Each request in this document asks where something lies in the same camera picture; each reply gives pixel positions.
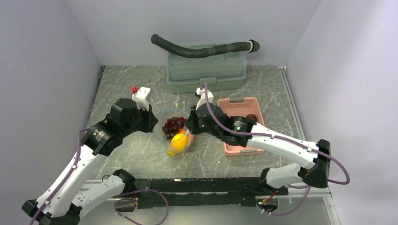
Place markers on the green plastic storage box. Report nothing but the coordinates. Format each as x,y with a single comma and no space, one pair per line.
220,72

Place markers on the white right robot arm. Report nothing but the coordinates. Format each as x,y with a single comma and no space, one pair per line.
310,159

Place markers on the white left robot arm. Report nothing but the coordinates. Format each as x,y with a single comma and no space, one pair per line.
62,204

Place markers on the yellow mango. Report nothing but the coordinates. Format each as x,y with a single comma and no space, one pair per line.
178,144

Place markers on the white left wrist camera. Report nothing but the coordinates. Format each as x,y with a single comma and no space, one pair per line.
141,96

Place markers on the pink perforated plastic basket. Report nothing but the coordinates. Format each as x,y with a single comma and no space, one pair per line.
238,108

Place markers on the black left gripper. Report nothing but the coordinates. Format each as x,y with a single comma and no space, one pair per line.
151,120

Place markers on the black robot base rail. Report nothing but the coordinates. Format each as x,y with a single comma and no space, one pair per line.
243,191

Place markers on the dark red plum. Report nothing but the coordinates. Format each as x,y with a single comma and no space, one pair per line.
252,116

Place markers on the dark red grape bunch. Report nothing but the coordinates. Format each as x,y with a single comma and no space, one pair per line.
173,126

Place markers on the clear zip top bag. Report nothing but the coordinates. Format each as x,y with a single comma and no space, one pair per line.
162,117

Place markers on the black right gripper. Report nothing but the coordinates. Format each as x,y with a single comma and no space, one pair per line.
190,124

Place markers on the orange fruit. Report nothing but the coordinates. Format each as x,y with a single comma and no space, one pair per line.
189,136

